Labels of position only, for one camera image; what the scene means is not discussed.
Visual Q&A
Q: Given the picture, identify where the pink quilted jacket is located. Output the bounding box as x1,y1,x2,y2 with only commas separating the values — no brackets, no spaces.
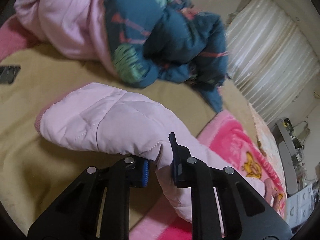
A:
34,82,266,224

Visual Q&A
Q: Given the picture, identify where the grey wall shelf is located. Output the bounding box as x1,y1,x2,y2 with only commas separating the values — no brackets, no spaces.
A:
272,118,308,196

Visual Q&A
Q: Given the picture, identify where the black remote on bed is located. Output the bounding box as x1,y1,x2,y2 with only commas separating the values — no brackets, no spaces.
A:
0,65,21,85

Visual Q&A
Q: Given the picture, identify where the white drawer cabinet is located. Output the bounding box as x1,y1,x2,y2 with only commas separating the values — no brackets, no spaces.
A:
285,184,315,229

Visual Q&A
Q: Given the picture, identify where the pink cartoon fleece blanket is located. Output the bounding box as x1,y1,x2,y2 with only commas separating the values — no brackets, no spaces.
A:
130,110,287,239

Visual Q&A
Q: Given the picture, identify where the blue flamingo print duvet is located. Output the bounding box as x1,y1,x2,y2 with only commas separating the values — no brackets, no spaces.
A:
13,0,230,113

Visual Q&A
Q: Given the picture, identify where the white striped curtain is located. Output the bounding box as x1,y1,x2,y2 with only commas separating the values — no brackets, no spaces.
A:
226,0,319,124

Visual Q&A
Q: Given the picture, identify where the peach white patterned blanket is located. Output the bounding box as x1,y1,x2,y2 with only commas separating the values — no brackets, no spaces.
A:
248,103,286,192

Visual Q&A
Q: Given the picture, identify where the tan bed sheet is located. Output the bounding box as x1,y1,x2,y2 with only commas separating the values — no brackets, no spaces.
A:
0,42,258,230

